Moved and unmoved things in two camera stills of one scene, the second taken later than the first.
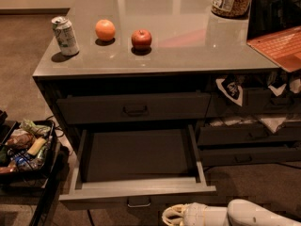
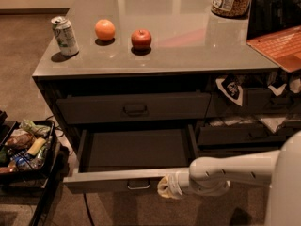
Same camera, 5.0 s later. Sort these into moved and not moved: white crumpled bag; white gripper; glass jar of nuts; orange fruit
Moved: white gripper
Not moved: white crumpled bag; orange fruit; glass jar of nuts
